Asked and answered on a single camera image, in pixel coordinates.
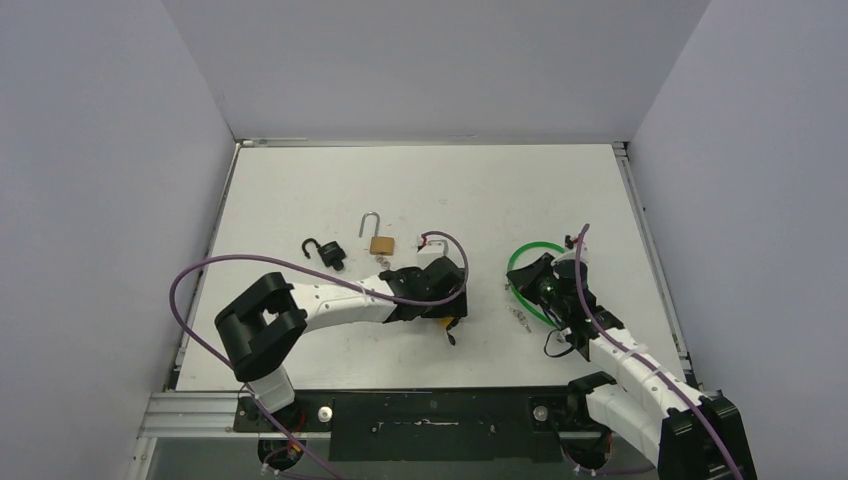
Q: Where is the brass padlock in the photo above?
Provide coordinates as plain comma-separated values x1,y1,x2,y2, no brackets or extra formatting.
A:
358,211,395,256

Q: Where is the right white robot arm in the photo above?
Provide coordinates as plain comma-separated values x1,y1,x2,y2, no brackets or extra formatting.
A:
506,253,757,479

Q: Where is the green cable lock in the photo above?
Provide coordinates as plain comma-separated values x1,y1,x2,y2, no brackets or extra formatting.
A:
506,241,566,327

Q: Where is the silver key bunch right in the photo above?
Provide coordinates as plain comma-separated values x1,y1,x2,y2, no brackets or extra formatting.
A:
506,305,532,333

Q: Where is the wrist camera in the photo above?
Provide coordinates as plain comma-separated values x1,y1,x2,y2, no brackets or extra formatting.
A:
417,239,450,259
559,234,590,263

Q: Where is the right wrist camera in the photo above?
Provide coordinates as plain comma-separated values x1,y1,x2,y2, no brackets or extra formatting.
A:
559,234,590,263

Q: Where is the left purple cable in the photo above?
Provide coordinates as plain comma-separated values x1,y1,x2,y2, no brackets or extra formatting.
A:
169,230,470,480

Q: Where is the yellow black padlock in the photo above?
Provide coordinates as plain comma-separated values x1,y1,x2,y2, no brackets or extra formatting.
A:
439,318,458,330

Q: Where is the purple cable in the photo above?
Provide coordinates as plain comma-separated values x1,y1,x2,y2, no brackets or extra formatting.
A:
169,230,470,480
573,222,747,480

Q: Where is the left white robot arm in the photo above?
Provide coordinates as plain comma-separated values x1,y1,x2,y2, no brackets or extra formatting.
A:
214,256,468,431

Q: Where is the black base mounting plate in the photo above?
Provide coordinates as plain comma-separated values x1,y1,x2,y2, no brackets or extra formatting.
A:
231,389,631,465

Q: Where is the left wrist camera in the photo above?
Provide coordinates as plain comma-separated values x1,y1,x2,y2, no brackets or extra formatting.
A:
417,239,450,259

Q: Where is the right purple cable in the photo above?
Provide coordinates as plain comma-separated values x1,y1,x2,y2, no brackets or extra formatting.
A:
573,222,747,480

